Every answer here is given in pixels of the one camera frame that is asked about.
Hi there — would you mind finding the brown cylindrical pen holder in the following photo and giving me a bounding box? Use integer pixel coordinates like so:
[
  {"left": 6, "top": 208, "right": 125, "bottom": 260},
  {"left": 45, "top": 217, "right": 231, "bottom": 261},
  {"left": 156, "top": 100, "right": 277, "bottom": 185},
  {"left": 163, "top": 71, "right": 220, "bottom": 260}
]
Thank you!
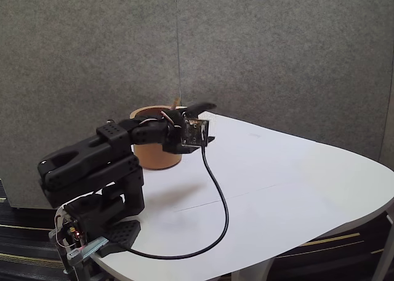
[{"left": 129, "top": 106, "right": 183, "bottom": 170}]

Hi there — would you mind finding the grey felt partition panel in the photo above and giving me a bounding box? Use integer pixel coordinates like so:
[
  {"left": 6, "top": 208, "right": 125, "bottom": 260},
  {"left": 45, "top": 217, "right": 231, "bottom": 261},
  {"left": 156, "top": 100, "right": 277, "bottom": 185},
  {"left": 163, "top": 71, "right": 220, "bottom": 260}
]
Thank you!
[
  {"left": 177, "top": 0, "right": 389, "bottom": 164},
  {"left": 379, "top": 0, "right": 394, "bottom": 171},
  {"left": 0, "top": 0, "right": 182, "bottom": 210}
]

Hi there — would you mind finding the metal table clamp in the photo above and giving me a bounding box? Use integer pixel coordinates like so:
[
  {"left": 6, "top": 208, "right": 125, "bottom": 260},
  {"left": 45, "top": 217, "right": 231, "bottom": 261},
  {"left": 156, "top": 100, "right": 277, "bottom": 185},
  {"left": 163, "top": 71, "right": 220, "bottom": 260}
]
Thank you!
[{"left": 63, "top": 234, "right": 111, "bottom": 275}]

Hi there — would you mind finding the white table leg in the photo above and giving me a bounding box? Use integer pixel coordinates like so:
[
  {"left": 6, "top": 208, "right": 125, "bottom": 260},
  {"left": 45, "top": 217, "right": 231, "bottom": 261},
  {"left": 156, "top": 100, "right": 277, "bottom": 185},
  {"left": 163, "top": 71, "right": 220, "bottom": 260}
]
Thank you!
[
  {"left": 231, "top": 258, "right": 275, "bottom": 281},
  {"left": 371, "top": 212, "right": 394, "bottom": 281}
]

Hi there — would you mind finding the bare camera circuit board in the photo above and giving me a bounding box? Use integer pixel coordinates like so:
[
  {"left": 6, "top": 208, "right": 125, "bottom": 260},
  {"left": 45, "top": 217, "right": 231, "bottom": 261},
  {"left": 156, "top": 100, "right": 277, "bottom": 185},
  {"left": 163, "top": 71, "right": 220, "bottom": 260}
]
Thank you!
[{"left": 180, "top": 117, "right": 211, "bottom": 149}]

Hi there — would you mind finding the white red servo wire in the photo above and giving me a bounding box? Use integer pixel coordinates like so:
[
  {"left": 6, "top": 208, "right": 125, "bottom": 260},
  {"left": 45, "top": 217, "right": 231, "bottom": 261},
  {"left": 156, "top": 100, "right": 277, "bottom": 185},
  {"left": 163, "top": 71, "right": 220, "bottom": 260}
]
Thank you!
[{"left": 138, "top": 109, "right": 183, "bottom": 130}]

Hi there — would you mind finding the black camera cable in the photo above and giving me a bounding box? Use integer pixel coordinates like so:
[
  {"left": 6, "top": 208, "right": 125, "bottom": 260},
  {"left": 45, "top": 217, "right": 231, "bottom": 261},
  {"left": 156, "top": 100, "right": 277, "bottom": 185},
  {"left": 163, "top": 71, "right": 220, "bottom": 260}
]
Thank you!
[{"left": 118, "top": 124, "right": 230, "bottom": 260}]

